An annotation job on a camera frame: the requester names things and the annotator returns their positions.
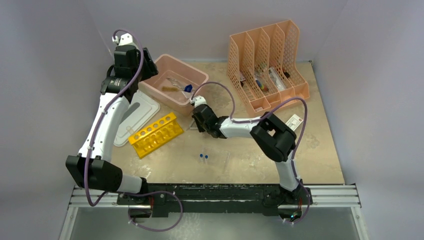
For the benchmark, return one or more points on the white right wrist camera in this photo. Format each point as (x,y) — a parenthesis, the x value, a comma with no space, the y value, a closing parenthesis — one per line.
(197,101)

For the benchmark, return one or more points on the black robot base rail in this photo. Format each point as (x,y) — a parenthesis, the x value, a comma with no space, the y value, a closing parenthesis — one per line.
(265,199)

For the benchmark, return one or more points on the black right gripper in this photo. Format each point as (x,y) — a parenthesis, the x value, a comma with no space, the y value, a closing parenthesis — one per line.
(200,128)

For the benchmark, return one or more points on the white plastic bin lid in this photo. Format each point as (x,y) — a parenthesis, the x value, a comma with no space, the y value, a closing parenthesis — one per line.
(141,109)

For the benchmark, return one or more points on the colourful item in organizer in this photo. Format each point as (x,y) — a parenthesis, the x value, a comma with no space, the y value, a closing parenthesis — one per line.
(262,87)

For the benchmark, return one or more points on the peach mesh file organizer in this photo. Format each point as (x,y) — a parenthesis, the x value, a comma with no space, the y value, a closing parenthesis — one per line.
(250,55)

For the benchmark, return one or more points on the small white red box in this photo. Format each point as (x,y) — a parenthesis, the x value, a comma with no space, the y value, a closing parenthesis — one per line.
(294,122)

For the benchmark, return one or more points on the brown bristle tube brush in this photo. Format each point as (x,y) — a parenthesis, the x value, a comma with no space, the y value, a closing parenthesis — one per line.
(170,89)

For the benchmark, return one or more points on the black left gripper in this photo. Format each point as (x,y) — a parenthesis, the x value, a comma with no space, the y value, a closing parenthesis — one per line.
(150,69)

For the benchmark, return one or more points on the pink plastic bin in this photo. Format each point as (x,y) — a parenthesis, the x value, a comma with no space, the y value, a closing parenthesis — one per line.
(169,66)

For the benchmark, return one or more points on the yellow test tube rack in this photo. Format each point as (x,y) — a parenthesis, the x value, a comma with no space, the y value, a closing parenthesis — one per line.
(155,135)

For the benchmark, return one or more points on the clear packet in organizer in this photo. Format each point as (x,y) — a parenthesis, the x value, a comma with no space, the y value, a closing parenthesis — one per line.
(277,80)

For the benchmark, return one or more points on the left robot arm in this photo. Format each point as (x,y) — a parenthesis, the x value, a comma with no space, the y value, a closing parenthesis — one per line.
(92,166)

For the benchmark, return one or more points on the metal crucible tongs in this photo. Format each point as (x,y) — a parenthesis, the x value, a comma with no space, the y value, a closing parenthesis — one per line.
(176,83)

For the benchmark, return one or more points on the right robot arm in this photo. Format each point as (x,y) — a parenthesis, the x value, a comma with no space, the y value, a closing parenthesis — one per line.
(274,138)

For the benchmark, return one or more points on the blue polyhedral object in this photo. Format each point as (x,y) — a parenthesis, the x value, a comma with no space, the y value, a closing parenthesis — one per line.
(188,88)

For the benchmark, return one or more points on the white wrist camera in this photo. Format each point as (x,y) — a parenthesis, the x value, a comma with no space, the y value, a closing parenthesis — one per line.
(125,39)
(197,101)

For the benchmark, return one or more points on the aluminium frame rail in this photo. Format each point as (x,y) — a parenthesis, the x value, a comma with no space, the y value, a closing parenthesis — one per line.
(78,198)

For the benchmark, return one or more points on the clear plastic well plate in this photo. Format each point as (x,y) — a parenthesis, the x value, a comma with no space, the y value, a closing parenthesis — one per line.
(217,159)

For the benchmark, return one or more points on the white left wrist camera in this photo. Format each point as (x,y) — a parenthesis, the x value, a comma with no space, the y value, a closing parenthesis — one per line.
(125,39)

